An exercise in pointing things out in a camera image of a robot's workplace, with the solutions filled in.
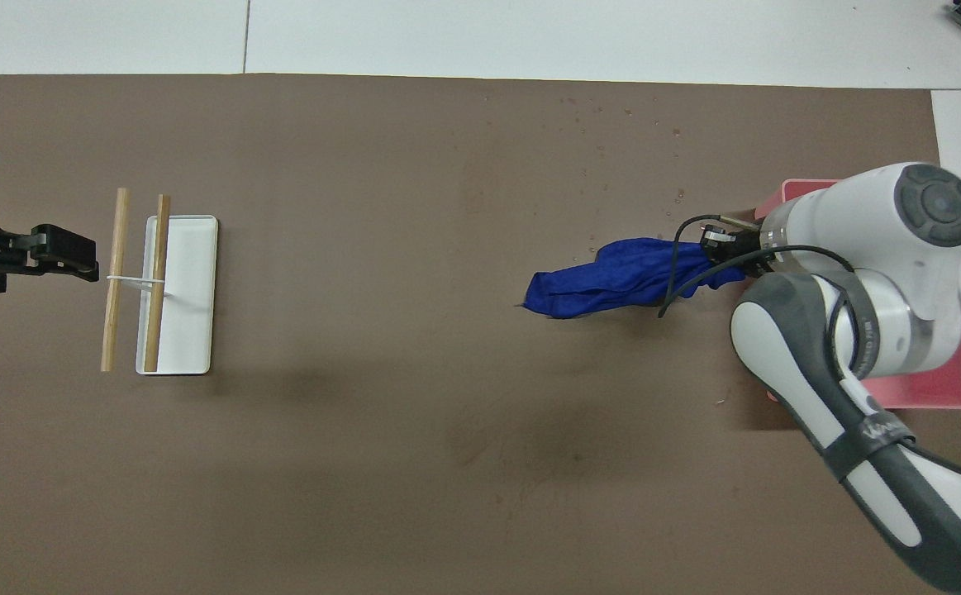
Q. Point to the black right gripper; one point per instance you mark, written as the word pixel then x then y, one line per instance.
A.
pixel 749 252

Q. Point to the white rectangular tray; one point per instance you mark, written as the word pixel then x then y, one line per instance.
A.
pixel 192 297

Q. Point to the white tie between sticks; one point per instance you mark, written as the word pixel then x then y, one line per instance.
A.
pixel 137 281

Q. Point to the pink plastic bin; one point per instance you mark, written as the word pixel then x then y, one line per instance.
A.
pixel 934 388

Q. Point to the brown table mat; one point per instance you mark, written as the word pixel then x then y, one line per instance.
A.
pixel 364 463

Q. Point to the blue cloth towel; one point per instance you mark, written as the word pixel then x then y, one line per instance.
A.
pixel 612 281

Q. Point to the right Franka robot arm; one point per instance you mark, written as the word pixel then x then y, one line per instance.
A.
pixel 860 240

